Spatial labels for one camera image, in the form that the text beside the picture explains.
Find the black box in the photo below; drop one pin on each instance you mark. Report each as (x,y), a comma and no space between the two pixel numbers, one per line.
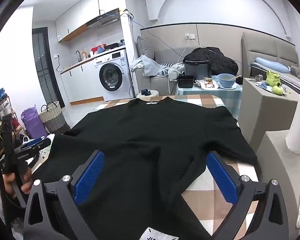
(185,82)

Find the teal checked small table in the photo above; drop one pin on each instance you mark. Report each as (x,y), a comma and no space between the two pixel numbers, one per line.
(210,92)

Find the black knit shirt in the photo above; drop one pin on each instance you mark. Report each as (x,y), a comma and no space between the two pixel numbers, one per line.
(140,142)

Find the kitchen faucet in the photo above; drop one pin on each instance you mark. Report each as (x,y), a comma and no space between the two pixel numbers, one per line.
(78,55)

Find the person's left hand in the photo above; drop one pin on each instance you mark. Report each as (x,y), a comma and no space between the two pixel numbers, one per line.
(27,181)

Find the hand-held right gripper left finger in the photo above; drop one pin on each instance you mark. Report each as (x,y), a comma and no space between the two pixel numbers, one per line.
(88,177)

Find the green frog toy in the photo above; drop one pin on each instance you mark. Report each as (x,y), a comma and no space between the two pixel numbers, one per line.
(272,78)

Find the low grey cabinet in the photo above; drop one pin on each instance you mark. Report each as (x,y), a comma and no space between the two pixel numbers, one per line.
(277,175)

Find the range hood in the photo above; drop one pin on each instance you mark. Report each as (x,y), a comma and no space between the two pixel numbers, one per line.
(102,20)

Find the dark blue cloth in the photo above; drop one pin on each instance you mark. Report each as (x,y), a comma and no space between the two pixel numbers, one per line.
(145,92)

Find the grey-green garment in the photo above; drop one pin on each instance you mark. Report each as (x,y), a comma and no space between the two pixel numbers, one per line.
(175,71)

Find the woven basket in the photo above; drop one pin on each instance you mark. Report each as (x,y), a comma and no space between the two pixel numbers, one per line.
(52,120)

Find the light blue garment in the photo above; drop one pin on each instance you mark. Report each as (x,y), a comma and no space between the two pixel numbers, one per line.
(147,66)

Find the grey pillow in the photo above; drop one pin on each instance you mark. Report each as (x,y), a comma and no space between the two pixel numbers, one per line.
(145,48)

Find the dark glass door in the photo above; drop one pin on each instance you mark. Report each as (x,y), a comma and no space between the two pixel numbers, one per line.
(43,67)

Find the purple bag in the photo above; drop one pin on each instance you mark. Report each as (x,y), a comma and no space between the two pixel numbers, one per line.
(32,122)

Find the wall outlet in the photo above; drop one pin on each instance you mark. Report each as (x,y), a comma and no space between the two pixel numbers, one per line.
(190,36)

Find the wooden spoon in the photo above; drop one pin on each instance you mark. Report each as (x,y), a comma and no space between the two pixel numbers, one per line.
(236,76)

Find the grey cooker with black lid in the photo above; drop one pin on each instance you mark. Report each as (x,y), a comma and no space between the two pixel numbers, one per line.
(196,70)

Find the small green toy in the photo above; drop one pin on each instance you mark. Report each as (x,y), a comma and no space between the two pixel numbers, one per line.
(277,89)

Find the plaid blanket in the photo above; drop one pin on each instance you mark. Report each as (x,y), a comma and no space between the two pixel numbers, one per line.
(207,102)

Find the paper towel roll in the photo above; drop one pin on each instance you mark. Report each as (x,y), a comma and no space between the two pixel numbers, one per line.
(298,125)

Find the yellow bottle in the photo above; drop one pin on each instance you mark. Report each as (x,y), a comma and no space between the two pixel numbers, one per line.
(83,55)

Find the red basin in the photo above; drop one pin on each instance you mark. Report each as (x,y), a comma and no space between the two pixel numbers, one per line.
(98,50)

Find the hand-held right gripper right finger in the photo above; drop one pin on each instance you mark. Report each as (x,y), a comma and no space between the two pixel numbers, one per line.
(221,177)

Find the black jacket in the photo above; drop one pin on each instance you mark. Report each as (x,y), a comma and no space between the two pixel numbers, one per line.
(222,60)

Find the food tray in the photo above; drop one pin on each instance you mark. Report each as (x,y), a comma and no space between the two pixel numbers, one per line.
(210,83)

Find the grey side cabinet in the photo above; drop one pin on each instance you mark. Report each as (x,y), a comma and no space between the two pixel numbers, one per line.
(270,115)

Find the shoe rack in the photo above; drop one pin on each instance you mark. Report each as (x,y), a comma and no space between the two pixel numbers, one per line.
(0,120)

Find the grey upholstered bed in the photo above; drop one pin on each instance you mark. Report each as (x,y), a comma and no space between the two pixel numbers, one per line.
(265,47)

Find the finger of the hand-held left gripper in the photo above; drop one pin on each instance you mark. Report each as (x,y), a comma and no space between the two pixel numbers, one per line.
(38,143)

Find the blue pillow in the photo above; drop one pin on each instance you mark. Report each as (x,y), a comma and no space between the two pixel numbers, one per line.
(270,63)

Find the white washing machine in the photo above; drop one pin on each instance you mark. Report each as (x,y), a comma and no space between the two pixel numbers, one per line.
(110,77)

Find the white kitchen counter cabinets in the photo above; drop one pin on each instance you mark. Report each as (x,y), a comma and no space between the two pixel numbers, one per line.
(82,82)

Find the white round stool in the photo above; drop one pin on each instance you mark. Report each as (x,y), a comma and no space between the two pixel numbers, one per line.
(155,94)

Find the white upper cabinets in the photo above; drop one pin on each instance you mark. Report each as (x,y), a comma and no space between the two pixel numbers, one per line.
(90,7)

